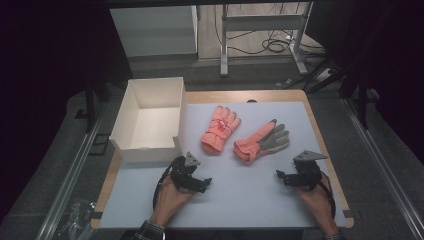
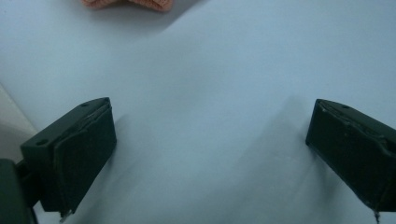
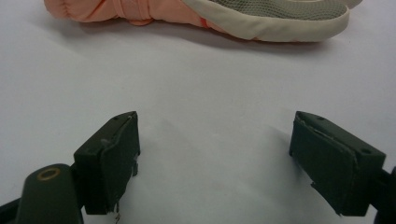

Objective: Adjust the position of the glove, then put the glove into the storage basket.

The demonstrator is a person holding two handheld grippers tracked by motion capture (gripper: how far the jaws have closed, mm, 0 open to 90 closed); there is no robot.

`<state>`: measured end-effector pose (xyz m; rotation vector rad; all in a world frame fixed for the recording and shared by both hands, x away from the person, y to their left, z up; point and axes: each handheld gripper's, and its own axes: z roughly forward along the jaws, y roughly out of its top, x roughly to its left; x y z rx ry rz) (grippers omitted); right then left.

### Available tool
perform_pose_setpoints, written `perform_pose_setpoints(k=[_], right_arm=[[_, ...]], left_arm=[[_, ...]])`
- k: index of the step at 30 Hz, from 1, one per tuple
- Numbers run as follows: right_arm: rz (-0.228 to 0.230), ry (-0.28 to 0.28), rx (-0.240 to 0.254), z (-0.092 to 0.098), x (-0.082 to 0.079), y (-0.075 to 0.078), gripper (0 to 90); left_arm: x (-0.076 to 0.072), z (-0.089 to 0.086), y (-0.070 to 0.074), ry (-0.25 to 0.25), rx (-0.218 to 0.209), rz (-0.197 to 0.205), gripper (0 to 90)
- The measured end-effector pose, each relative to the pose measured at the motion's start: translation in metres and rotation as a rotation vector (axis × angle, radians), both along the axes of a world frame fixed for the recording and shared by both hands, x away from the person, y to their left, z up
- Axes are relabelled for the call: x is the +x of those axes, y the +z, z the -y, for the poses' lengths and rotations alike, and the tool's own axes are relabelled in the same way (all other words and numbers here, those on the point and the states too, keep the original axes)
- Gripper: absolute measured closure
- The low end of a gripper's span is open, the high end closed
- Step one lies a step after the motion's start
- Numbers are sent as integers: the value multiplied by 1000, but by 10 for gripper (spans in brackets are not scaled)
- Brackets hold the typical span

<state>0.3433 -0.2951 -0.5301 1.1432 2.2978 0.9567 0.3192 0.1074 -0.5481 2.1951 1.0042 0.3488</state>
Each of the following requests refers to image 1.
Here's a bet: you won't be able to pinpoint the aluminium rail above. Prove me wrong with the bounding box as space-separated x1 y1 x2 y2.
35 102 108 240
342 97 424 240

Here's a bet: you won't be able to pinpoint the pink glove with grey palm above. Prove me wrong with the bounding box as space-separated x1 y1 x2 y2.
232 118 291 165

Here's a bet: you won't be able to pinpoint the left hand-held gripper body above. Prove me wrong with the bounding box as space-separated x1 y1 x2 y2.
169 151 202 194

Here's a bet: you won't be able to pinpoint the white box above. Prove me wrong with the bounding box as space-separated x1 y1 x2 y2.
108 77 188 164

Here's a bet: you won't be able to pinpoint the clear plastic bag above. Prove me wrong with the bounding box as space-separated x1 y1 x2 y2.
54 199 98 240

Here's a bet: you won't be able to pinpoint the black floor bracket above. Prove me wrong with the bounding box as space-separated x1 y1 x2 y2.
88 132 112 157

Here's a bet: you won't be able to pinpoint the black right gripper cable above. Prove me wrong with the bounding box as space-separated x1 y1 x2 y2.
318 170 337 218

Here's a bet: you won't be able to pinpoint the person's right hand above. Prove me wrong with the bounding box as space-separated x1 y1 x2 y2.
293 176 339 236

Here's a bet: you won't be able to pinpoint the black stand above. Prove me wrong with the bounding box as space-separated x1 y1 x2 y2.
339 75 382 131
74 79 112 134

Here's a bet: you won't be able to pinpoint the white power strip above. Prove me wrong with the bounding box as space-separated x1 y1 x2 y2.
314 67 333 83

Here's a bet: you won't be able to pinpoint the black floor cables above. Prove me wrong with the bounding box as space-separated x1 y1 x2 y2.
213 2 327 58

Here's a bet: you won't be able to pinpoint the grey metal desk frame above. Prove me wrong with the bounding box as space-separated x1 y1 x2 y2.
219 1 315 78

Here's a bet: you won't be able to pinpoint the white cabinet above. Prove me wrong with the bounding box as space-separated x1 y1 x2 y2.
109 4 199 58

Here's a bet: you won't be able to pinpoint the pale grey table mat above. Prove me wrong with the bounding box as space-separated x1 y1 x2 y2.
98 101 348 230

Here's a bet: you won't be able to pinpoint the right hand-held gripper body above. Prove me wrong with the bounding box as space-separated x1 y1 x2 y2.
290 150 329 192

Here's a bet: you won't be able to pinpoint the person's left hand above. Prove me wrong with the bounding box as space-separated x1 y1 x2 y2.
149 174 195 228

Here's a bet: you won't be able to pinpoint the pink glove with red logo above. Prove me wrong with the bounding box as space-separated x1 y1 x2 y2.
200 105 242 155

